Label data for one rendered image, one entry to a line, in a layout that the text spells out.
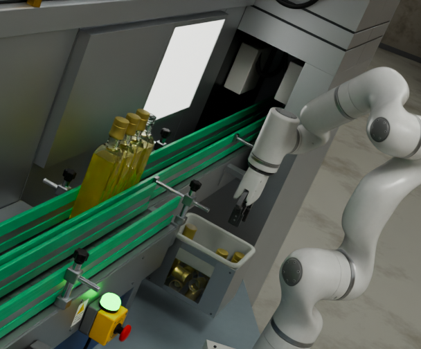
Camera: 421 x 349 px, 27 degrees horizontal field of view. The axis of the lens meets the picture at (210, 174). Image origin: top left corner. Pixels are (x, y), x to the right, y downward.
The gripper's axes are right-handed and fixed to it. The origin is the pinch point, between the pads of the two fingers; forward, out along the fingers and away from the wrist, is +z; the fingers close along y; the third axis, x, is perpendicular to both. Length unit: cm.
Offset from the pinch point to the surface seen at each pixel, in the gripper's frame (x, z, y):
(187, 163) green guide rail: -22.3, -1.9, -11.0
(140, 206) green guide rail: -19.9, 1.9, 21.6
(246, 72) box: -37, -16, -83
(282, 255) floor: -18, 110, -243
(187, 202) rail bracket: -10.8, -2.4, 14.2
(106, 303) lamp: -6, 9, 58
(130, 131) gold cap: -24.7, -19.8, 34.6
